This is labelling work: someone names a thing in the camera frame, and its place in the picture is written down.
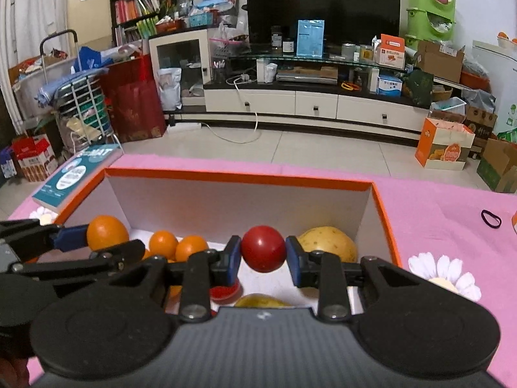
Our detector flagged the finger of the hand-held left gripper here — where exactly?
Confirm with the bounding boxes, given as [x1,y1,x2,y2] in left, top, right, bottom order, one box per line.
[0,219,90,265]
[12,239,146,283]

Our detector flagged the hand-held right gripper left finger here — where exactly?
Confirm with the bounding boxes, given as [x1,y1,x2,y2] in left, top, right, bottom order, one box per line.
[109,235,242,322]

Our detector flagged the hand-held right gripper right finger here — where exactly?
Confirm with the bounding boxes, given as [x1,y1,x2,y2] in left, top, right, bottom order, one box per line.
[285,235,413,320]

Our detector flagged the large orange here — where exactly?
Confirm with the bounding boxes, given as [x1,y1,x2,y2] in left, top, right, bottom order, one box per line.
[87,215,130,251]

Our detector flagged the small cherry tomato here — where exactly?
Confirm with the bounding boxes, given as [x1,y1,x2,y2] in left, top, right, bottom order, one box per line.
[210,285,242,302]

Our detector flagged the red tomato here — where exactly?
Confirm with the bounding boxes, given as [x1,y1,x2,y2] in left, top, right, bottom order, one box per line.
[241,225,287,273]

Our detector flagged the orange cardboard box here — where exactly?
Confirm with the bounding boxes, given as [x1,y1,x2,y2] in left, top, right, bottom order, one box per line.
[52,167,403,316]

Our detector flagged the teal book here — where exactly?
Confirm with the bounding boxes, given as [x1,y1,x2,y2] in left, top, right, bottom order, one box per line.
[32,144,124,215]

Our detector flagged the red and white carton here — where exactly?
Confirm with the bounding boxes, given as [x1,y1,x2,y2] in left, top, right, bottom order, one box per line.
[11,134,59,182]

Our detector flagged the red paper bag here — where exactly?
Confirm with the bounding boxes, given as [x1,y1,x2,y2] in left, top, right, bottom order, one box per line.
[107,54,167,143]

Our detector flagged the pink flowered tablecloth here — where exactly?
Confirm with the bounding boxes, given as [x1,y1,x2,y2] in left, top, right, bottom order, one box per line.
[8,154,517,388]

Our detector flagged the white television stand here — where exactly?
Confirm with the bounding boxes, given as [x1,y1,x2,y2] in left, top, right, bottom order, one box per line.
[203,52,433,134]

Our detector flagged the blue bag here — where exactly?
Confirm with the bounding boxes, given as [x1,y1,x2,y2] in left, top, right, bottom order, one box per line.
[77,46,114,71]

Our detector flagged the orange gift box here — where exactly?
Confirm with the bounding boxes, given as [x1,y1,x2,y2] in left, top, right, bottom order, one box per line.
[415,118,476,170]

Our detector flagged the white and blue mask box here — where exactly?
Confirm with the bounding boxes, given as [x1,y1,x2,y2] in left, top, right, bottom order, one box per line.
[376,75,403,97]

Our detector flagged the white glass-door cabinet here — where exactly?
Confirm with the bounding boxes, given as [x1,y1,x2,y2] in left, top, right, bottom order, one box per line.
[149,28,213,112]

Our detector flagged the blue flat packet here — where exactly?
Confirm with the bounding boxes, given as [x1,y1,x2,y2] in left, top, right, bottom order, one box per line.
[297,19,325,58]

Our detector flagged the green printed cardboard box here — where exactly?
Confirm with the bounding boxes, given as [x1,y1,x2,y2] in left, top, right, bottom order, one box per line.
[477,137,517,194]

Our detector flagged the orange and white small box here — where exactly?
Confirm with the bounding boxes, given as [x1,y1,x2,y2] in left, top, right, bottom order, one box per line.
[372,34,406,69]

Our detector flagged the white standing air conditioner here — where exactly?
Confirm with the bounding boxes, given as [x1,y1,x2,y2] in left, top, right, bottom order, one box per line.
[67,0,111,45]

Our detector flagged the brown cardboard box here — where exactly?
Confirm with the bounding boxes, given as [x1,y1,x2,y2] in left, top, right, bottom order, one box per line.
[416,40,465,83]

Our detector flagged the dark bookshelf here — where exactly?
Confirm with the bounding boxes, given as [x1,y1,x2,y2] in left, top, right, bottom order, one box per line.
[109,0,190,45]

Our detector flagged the white small fridge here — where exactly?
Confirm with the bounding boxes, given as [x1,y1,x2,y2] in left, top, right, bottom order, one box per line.
[472,40,517,142]

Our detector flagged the green stacked bins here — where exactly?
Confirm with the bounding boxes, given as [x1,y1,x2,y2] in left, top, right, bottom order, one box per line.
[406,0,457,51]

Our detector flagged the white wire cart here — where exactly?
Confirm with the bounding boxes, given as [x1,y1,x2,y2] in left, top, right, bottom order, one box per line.
[40,28,114,154]

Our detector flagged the white power cable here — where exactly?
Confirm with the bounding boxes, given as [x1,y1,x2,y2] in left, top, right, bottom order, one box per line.
[201,73,261,144]

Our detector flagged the black hair tie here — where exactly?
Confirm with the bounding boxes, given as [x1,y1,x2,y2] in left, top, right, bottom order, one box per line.
[480,209,502,229]

